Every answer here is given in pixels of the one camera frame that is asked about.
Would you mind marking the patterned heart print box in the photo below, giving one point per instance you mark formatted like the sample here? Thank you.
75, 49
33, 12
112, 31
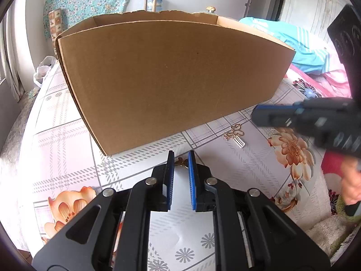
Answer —
57, 22

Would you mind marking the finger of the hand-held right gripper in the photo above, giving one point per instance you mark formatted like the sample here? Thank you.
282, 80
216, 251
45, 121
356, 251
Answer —
273, 115

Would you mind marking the gold butterfly earring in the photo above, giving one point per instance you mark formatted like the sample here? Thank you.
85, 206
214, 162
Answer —
180, 163

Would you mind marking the green fluffy cloth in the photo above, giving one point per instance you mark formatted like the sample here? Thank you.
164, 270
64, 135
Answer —
342, 211

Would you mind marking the grey curtain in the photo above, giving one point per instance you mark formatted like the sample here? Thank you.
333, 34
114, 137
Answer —
14, 62

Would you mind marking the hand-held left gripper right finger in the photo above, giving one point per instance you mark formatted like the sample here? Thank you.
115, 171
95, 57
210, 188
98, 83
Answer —
191, 180

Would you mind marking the blue garment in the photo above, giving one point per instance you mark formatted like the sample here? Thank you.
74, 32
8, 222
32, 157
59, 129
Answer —
296, 48

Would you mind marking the white panelled door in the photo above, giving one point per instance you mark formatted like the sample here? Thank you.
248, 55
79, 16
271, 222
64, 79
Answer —
307, 0

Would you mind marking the mushroom shaped knob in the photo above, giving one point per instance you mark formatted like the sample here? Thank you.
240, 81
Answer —
211, 8

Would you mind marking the pink floral blanket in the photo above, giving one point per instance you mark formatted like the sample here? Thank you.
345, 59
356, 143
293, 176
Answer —
332, 82

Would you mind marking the white fluffy blanket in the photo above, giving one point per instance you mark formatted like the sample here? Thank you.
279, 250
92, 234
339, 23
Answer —
324, 231

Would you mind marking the white plastic bag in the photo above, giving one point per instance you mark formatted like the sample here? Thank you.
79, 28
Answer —
42, 72

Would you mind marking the brown cardboard box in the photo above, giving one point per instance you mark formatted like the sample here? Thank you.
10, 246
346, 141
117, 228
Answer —
169, 84

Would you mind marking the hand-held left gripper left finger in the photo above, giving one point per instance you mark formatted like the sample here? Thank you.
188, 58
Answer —
170, 180

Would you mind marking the person's right hand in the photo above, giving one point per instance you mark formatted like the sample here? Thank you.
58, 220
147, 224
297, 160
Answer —
352, 183

